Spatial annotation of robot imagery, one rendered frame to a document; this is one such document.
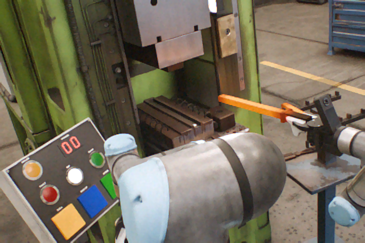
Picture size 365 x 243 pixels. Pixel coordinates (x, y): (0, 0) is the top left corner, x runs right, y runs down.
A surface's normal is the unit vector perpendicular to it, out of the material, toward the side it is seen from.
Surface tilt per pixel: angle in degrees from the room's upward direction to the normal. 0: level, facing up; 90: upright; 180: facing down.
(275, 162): 60
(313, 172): 0
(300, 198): 0
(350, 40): 90
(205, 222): 87
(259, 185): 73
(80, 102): 90
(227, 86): 90
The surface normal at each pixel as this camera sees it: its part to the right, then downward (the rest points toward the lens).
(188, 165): -0.04, -0.76
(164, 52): 0.54, 0.29
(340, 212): -0.75, 0.38
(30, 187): 0.65, -0.35
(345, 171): -0.14, -0.90
